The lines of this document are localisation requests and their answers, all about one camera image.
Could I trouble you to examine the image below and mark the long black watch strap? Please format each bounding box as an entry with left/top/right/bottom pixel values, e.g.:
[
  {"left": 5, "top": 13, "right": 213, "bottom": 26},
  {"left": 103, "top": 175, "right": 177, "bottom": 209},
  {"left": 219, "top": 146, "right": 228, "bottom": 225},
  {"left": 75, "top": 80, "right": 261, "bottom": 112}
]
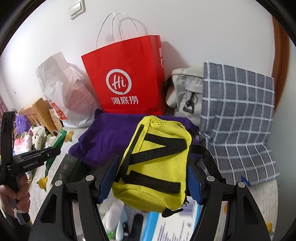
[{"left": 127, "top": 214, "right": 144, "bottom": 241}]

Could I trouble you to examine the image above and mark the purple towel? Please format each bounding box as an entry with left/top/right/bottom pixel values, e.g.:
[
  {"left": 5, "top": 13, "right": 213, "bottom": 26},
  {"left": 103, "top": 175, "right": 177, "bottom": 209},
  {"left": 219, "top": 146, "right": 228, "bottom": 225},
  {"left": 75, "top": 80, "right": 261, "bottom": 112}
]
[{"left": 68, "top": 108, "right": 201, "bottom": 168}]

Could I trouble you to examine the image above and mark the white floral cloth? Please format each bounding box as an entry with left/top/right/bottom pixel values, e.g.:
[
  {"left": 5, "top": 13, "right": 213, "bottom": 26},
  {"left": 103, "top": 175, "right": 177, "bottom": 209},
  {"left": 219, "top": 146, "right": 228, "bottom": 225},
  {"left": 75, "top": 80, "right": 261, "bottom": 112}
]
[{"left": 29, "top": 125, "right": 50, "bottom": 151}]

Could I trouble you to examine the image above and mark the white crumpled plastic wrap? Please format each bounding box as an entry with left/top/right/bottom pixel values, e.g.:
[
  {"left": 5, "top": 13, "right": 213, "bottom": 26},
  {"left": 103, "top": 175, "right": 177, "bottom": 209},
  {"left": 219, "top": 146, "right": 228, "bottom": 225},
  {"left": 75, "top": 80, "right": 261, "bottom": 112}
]
[{"left": 102, "top": 199, "right": 126, "bottom": 241}]

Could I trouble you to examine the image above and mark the wooden door frame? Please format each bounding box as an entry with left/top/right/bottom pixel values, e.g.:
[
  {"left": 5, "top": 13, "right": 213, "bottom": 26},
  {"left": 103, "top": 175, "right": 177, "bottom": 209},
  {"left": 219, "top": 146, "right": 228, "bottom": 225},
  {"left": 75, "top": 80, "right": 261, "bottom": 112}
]
[{"left": 272, "top": 16, "right": 291, "bottom": 112}]

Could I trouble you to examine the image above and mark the white light switch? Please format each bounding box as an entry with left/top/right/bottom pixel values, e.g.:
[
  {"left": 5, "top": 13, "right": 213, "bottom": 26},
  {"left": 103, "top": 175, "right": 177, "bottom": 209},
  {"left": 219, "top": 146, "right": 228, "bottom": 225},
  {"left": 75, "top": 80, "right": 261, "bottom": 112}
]
[{"left": 69, "top": 0, "right": 86, "bottom": 20}]

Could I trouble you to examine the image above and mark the fruit print tablecloth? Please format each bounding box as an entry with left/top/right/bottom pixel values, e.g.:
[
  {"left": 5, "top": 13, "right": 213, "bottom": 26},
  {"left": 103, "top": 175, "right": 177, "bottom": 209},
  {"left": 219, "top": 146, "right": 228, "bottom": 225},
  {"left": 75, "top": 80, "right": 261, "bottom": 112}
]
[{"left": 28, "top": 129, "right": 289, "bottom": 241}]

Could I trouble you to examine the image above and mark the purple fluffy toy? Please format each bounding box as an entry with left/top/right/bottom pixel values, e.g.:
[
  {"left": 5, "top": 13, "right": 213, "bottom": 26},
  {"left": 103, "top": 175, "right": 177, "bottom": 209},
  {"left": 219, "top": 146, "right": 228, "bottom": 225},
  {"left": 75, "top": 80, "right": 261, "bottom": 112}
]
[{"left": 15, "top": 114, "right": 32, "bottom": 134}]

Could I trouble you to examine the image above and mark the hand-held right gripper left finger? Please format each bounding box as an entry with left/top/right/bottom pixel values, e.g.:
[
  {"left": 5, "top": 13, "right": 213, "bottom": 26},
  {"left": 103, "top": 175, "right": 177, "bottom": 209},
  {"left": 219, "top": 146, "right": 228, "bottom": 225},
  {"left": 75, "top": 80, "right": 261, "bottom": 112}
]
[{"left": 30, "top": 155, "right": 121, "bottom": 241}]

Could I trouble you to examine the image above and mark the white plastic bag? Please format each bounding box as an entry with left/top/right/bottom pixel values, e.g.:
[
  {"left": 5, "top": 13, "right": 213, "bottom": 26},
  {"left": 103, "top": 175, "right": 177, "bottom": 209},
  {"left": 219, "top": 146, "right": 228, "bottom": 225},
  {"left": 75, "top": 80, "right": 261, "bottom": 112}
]
[{"left": 35, "top": 52, "right": 101, "bottom": 128}]

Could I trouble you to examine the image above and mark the red paper bag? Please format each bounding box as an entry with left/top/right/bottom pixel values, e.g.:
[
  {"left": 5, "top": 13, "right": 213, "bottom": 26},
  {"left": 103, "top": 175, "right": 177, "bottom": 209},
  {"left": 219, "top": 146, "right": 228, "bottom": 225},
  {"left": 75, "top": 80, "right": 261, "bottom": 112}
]
[{"left": 81, "top": 12, "right": 165, "bottom": 115}]

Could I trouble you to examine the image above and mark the grey checked cushion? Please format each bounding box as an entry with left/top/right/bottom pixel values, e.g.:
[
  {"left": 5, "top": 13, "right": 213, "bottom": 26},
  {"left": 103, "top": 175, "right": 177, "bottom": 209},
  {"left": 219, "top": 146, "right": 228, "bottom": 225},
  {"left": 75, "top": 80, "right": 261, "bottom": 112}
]
[{"left": 199, "top": 61, "right": 280, "bottom": 186}]

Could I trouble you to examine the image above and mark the small patterned box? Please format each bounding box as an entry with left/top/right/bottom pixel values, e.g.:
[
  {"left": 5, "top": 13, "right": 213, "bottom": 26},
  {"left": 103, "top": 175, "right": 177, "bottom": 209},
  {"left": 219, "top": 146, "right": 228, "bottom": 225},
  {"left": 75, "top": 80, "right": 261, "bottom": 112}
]
[{"left": 48, "top": 109, "right": 64, "bottom": 131}]

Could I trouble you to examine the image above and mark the blue tissue pack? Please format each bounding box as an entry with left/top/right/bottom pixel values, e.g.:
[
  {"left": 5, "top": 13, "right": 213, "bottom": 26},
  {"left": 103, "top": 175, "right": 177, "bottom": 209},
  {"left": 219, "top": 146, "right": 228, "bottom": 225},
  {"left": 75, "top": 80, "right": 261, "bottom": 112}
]
[{"left": 148, "top": 199, "right": 202, "bottom": 241}]

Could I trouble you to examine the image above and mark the yellow pouch with black straps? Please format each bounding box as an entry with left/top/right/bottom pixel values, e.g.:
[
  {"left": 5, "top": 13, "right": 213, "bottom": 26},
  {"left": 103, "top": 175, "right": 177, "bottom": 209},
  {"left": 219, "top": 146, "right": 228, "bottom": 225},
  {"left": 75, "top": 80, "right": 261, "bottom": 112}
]
[{"left": 112, "top": 115, "right": 225, "bottom": 217}]

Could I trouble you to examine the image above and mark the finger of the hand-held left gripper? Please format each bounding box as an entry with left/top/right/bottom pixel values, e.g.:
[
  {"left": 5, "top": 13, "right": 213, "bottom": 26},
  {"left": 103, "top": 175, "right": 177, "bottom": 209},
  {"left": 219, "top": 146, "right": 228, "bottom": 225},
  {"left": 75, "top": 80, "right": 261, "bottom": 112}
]
[{"left": 35, "top": 148, "right": 62, "bottom": 164}]

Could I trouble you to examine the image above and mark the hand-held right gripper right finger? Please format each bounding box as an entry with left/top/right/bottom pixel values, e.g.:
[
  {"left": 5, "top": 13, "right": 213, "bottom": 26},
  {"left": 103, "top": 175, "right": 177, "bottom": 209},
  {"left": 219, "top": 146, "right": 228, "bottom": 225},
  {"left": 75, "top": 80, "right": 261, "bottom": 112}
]
[{"left": 187, "top": 163, "right": 271, "bottom": 241}]

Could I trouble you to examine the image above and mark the pink packet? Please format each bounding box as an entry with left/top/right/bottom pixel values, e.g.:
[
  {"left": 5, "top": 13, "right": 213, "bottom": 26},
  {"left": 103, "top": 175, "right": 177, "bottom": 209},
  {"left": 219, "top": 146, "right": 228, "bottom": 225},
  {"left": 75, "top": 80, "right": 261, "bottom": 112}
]
[{"left": 13, "top": 134, "right": 32, "bottom": 155}]

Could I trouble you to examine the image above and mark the dark box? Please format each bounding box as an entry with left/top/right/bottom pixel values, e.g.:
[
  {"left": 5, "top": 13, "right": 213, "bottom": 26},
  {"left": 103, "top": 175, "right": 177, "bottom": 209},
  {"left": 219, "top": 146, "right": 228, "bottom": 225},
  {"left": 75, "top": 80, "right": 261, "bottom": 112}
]
[{"left": 50, "top": 154, "right": 82, "bottom": 186}]

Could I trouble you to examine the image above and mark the green tissue pack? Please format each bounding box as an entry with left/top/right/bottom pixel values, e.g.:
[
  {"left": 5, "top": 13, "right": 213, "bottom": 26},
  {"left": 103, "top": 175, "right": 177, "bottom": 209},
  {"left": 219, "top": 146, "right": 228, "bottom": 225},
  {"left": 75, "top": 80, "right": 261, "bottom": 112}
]
[{"left": 46, "top": 129, "right": 68, "bottom": 168}]

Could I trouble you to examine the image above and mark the beige fabric bag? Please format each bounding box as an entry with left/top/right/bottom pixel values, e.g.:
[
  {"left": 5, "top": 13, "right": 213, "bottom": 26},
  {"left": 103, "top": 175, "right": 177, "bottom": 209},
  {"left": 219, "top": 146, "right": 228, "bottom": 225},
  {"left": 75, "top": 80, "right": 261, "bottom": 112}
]
[{"left": 165, "top": 66, "right": 205, "bottom": 127}]

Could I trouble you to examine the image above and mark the person's left hand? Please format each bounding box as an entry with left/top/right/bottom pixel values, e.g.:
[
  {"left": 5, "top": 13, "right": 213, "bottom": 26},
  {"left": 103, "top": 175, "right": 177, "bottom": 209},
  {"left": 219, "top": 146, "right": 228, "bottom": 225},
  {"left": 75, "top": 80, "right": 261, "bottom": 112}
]
[{"left": 0, "top": 175, "right": 32, "bottom": 214}]

